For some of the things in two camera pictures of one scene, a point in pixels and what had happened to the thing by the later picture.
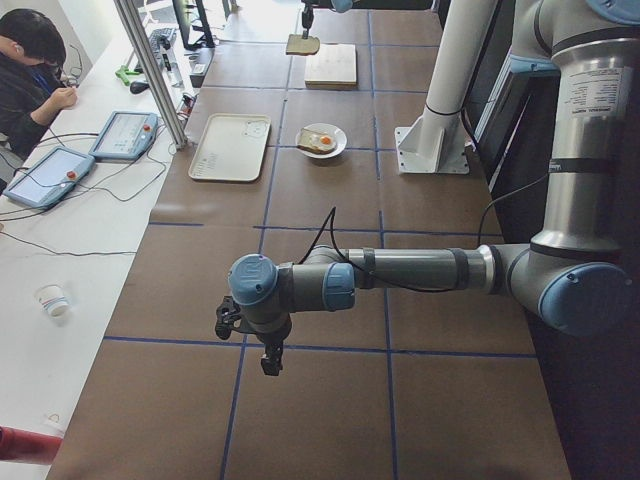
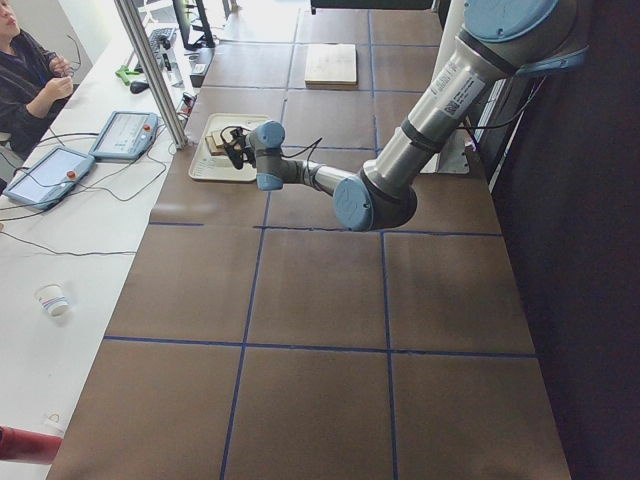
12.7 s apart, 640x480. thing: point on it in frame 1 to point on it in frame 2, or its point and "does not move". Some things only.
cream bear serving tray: [232, 147] does not move
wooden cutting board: [333, 68] does not move
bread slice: [297, 45] to [217, 137]
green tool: [120, 73] does not move
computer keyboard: [157, 35] does not move
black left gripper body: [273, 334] to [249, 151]
